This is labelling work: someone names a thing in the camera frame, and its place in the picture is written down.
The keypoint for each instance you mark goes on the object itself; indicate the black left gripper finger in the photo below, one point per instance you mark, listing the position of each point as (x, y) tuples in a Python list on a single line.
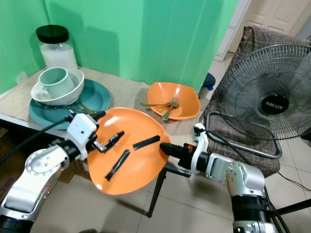
[(115, 139)]

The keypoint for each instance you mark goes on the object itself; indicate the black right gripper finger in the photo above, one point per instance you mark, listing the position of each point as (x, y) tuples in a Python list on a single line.
[(171, 149)]

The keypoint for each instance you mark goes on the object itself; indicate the orange round plate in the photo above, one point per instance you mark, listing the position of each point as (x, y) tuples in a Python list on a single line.
[(141, 170)]

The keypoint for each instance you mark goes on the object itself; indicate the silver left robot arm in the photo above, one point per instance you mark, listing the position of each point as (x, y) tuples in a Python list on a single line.
[(39, 167)]

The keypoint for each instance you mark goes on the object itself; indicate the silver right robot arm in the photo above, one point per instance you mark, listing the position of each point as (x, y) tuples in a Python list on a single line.
[(238, 179)]

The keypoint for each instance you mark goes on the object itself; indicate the black tape strip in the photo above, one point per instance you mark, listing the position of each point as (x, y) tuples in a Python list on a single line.
[(146, 142), (117, 165)]

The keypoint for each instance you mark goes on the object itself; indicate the brass cutlery piece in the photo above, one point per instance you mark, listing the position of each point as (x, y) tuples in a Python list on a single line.
[(85, 107), (153, 104)]

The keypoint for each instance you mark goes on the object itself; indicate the teal plate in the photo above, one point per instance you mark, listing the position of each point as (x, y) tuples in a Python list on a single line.
[(96, 97)]

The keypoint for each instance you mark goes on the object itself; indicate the metal fork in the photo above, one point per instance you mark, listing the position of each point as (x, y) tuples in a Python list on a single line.
[(173, 102)]

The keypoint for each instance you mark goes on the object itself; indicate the black leg of matted table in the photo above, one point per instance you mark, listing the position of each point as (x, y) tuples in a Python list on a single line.
[(155, 196)]

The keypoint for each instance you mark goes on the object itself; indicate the orange square plate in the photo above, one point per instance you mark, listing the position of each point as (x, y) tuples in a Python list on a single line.
[(187, 102)]

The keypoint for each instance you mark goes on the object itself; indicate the silver metal spoon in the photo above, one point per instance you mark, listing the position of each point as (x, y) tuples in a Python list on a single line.
[(51, 108)]

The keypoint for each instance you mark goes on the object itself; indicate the white bowl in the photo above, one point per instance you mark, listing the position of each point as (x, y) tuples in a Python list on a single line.
[(76, 87)]

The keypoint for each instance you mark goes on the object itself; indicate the pale green mug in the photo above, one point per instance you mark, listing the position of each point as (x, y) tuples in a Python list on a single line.
[(54, 83)]

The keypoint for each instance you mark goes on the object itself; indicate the dark blue container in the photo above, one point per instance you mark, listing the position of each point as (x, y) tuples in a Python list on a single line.
[(207, 81)]

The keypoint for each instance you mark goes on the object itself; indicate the glass jar black lid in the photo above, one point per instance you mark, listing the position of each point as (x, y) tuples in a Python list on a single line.
[(56, 51)]

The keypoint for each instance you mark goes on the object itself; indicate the green backdrop curtain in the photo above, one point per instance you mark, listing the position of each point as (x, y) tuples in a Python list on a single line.
[(150, 39)]

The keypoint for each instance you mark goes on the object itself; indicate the brown chequered cloth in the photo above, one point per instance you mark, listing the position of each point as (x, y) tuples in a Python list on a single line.
[(257, 36)]

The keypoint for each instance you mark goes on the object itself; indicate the white panelled door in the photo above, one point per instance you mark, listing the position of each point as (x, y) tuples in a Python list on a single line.
[(277, 14)]

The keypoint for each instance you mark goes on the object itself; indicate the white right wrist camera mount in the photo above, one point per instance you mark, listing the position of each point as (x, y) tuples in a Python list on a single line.
[(199, 153)]

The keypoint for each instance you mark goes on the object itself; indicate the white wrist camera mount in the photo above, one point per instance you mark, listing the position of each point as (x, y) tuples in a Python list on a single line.
[(199, 153), (82, 128)]

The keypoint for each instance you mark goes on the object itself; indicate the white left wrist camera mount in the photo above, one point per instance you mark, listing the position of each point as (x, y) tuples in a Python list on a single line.
[(82, 128)]

